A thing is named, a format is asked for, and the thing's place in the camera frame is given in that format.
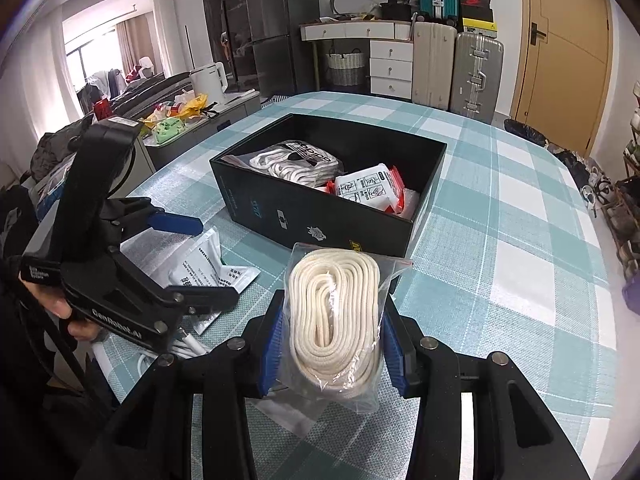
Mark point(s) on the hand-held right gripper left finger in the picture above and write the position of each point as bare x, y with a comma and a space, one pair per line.
270, 360

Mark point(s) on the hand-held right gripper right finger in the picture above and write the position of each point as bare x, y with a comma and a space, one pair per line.
395, 360

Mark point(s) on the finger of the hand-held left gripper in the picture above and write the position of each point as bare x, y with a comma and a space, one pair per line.
175, 224
200, 300

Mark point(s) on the large silver foil packet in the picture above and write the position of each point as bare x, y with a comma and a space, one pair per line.
197, 265

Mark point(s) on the black cardboard box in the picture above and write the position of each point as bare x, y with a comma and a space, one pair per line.
280, 210

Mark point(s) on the red white wet wipes packet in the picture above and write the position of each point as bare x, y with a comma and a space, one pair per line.
365, 187

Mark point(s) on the person's left forearm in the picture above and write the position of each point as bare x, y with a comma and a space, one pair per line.
30, 400

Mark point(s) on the person's left hand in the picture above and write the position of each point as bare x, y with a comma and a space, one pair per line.
82, 332

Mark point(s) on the small silver foil packet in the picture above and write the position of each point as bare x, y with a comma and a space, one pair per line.
235, 277

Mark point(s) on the grey side counter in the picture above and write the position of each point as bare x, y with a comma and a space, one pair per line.
170, 157

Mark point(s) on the green pouch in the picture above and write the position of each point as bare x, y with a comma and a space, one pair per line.
170, 132

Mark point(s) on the dark jacket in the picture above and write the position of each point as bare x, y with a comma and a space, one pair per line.
55, 150

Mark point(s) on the yellow plastic bag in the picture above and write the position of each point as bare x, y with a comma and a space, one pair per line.
192, 105

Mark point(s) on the red bottle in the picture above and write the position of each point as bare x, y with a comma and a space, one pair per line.
102, 110

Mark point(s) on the black hard case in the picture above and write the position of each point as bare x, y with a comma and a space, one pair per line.
150, 87

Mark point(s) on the white electric kettle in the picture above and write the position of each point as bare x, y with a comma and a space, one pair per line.
207, 82

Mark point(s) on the hanging clothes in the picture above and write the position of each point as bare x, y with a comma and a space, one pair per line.
100, 82

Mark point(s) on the dark glass cabinet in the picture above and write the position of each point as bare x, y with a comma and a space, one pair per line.
215, 10

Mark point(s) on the white wicker basket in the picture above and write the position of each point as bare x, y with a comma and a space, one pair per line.
345, 67

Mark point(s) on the grey refrigerator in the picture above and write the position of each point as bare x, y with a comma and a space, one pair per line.
280, 10

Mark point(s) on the purple cloth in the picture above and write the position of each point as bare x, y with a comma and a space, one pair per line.
632, 287

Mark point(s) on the pile of shoes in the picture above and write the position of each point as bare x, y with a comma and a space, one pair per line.
575, 170

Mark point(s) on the black trash bag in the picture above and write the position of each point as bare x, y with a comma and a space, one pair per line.
525, 130

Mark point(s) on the white desk with drawers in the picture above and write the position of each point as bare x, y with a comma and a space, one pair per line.
390, 67

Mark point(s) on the wooden shoe rack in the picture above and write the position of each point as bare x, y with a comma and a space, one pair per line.
627, 200

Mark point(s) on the oval framed mirror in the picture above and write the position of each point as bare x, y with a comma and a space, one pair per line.
355, 0

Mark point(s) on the silver suitcase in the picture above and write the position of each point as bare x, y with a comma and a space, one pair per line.
475, 75

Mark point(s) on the beige suitcase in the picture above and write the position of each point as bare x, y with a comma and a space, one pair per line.
432, 65

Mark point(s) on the tan wooden door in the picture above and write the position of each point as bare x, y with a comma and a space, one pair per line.
560, 60

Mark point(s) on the black yellow shoe box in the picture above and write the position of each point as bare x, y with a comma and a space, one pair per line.
480, 24

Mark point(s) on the black red logo shoe box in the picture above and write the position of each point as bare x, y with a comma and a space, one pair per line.
475, 3

